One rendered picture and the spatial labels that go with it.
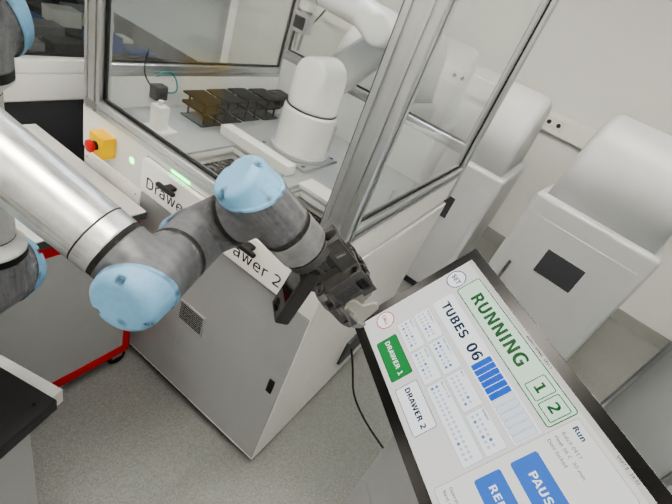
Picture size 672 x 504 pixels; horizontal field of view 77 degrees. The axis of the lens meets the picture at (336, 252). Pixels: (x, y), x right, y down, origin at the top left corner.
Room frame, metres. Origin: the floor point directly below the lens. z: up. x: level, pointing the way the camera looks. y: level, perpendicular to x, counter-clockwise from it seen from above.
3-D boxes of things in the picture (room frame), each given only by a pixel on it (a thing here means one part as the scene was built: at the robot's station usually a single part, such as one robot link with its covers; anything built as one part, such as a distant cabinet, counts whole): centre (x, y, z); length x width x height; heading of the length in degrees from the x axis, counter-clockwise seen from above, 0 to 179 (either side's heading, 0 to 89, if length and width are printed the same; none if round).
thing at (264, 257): (0.92, 0.21, 0.87); 0.29 x 0.02 x 0.11; 69
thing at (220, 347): (1.47, 0.29, 0.40); 1.03 x 0.95 x 0.80; 69
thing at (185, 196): (1.04, 0.50, 0.87); 0.29 x 0.02 x 0.11; 69
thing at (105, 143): (1.14, 0.82, 0.88); 0.07 x 0.05 x 0.07; 69
